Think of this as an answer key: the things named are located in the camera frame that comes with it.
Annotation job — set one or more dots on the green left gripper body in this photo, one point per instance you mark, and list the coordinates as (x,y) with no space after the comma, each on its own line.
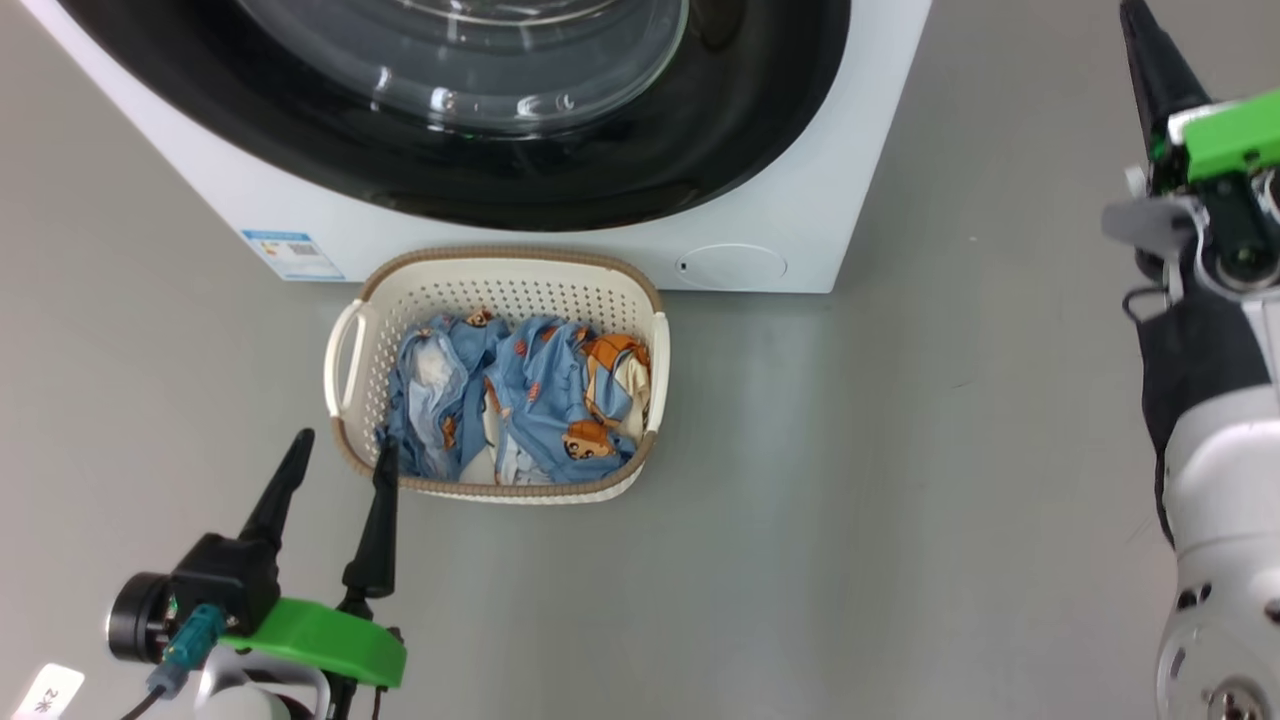
(320,640)

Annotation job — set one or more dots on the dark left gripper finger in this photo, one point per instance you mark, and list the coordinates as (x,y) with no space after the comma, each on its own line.
(280,495)
(378,540)

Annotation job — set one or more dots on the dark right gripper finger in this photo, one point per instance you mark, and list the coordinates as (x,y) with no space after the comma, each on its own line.
(1160,70)

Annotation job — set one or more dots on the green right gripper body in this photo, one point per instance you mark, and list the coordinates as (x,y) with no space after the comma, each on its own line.
(1225,140)

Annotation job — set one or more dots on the blue bear-print garment white lining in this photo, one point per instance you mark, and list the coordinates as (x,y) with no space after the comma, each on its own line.
(430,390)

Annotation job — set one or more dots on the blue garment large orange print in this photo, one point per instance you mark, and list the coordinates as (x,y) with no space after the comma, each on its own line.
(560,390)

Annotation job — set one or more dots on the dark round glass washer door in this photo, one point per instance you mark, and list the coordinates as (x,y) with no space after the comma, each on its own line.
(700,130)

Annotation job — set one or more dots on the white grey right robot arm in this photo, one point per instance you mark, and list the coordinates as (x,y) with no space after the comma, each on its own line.
(1220,500)

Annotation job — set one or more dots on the cream perforated laundry basket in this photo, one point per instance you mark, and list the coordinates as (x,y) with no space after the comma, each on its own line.
(510,285)

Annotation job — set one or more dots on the white washing machine body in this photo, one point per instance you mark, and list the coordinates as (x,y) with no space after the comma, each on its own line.
(850,150)

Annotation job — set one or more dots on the blue white energy label sticker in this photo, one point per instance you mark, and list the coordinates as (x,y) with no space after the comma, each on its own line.
(293,255)

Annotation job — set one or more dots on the white paper tag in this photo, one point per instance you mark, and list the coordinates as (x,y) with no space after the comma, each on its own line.
(48,692)

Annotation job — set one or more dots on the round white filter cover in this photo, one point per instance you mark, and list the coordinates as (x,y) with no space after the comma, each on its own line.
(735,266)

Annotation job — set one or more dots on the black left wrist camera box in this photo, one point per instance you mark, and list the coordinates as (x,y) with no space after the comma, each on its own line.
(225,580)

